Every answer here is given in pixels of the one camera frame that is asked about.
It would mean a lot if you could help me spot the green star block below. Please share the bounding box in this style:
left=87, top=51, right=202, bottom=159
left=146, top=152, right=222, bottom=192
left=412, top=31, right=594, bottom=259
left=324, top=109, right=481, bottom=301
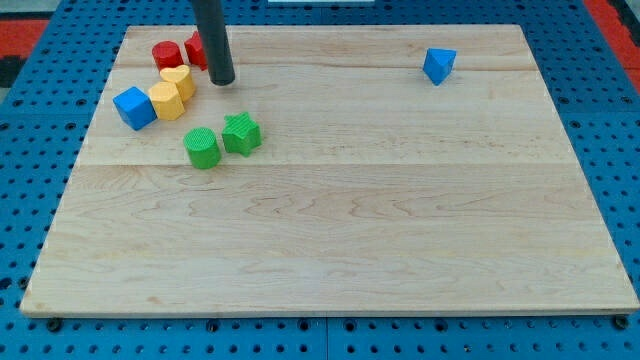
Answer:
left=222, top=112, right=262, bottom=157

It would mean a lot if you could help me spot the light wooden board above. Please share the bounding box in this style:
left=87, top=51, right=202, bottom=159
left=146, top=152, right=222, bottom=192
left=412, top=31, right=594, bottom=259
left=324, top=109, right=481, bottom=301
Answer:
left=21, top=25, right=639, bottom=318

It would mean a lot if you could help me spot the green cylinder block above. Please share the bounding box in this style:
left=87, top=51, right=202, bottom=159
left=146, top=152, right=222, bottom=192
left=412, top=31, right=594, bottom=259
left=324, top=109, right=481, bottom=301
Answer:
left=183, top=127, right=221, bottom=169

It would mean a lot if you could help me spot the blue triangular prism block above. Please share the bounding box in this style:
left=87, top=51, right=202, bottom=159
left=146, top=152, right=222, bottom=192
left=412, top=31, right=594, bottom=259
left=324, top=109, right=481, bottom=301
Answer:
left=423, top=48, right=457, bottom=86

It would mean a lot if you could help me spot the yellow heart block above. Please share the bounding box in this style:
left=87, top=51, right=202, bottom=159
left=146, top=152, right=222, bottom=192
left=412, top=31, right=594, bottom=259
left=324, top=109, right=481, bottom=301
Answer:
left=159, top=65, right=196, bottom=101

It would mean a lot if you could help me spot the yellow rounded block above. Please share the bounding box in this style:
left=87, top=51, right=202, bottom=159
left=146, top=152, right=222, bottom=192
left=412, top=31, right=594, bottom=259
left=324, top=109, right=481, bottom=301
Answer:
left=148, top=81, right=185, bottom=121

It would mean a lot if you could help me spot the red angular block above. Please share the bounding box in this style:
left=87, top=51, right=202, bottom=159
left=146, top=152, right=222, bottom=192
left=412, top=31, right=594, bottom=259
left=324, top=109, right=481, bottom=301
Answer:
left=184, top=31, right=208, bottom=71

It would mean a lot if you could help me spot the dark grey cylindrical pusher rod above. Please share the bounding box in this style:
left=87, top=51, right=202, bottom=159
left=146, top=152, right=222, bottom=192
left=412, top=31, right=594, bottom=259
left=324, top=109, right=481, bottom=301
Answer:
left=191, top=0, right=235, bottom=86

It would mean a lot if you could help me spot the blue cube block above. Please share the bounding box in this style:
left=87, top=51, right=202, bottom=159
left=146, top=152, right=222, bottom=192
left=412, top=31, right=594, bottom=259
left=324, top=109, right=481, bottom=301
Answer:
left=113, top=86, right=157, bottom=131

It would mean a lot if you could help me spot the red cylinder block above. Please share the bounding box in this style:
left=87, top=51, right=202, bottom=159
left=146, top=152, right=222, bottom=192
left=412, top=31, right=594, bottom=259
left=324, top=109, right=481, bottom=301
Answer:
left=151, top=41, right=184, bottom=71

